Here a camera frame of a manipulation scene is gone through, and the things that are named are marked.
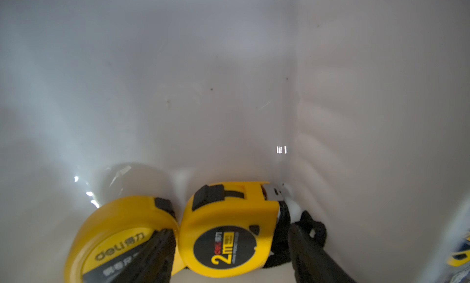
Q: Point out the white plastic storage box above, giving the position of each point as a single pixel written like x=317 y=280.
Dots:
x=359 y=108

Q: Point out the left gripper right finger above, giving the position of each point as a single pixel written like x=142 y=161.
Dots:
x=310 y=261

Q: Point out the yellow tape measure bottom left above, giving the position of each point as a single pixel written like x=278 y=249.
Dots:
x=113 y=236

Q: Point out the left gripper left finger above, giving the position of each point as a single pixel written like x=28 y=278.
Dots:
x=154 y=263

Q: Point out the yellow tape measure bottom right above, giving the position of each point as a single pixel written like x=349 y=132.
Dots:
x=232 y=228

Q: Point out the yellow tape measure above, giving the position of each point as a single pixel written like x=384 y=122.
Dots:
x=232 y=228
x=113 y=236

